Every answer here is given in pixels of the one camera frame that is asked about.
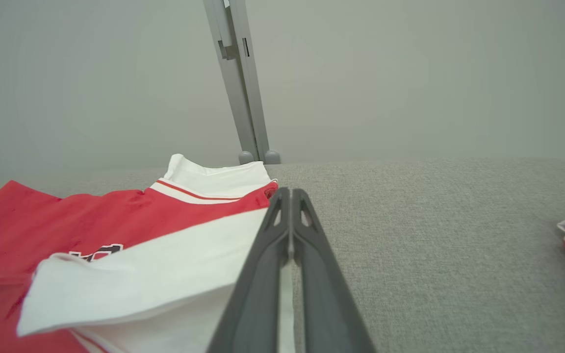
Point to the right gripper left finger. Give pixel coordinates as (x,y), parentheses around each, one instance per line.
(258,284)

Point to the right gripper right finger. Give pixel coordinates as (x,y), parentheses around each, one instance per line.
(321,294)

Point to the red and white jersey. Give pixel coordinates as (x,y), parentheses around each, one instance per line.
(91,230)

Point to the grey fabric sofa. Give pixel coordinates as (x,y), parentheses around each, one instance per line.
(434,245)

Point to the grey partition post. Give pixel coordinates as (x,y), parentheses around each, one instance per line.
(231,73)
(250,73)

